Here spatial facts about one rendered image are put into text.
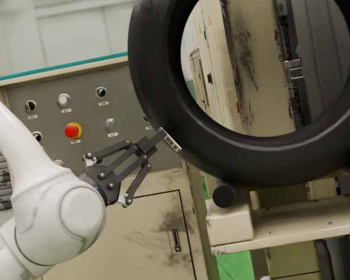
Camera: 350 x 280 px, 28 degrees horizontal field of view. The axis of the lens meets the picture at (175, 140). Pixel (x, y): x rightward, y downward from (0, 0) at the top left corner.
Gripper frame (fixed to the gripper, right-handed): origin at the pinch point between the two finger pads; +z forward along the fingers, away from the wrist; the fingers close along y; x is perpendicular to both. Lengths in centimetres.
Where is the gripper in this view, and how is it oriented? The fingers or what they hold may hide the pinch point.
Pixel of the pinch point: (150, 143)
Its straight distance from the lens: 137.3
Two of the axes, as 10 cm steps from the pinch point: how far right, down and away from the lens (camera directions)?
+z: 6.2, -5.3, 5.8
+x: 4.3, -3.9, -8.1
